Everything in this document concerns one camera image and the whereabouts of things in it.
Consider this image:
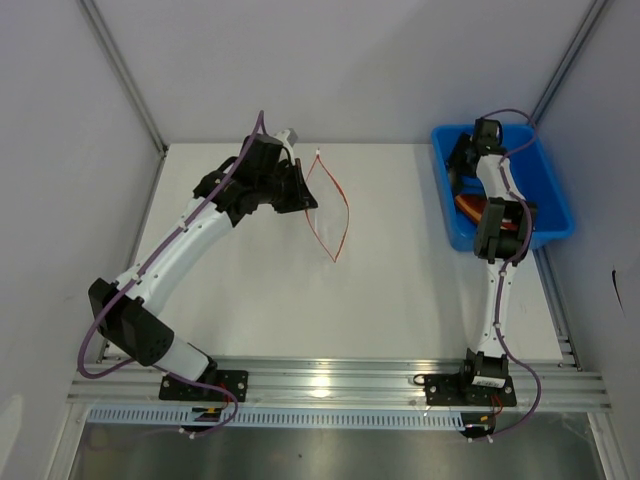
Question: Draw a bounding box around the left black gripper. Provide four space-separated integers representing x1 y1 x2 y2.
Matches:
258 159 318 214

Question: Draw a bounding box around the clear zip top bag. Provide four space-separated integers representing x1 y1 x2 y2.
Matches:
305 148 351 263

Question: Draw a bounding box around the toy meat slice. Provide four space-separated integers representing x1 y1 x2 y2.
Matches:
454 194 519 233

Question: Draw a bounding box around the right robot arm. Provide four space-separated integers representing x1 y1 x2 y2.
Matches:
446 117 536 404

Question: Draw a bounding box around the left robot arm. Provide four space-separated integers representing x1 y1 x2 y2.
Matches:
89 129 318 400

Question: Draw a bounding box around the blue plastic bin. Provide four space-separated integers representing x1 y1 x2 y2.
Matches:
431 124 575 252

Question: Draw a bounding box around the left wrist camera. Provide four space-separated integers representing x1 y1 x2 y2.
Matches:
273 128 298 164

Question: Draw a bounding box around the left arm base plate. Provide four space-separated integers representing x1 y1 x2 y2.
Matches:
159 369 249 403

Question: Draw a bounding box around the right frame post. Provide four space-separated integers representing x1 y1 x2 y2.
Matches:
528 0 615 127

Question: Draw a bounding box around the frame post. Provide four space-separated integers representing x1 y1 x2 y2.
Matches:
528 0 615 127
76 0 168 155

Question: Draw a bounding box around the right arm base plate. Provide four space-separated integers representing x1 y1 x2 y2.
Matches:
412 374 517 407

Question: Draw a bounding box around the aluminium rail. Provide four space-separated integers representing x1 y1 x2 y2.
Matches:
67 357 612 412

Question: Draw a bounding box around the left frame post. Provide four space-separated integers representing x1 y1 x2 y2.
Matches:
76 0 168 155

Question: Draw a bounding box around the slotted cable duct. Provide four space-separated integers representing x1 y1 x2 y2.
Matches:
87 404 465 431

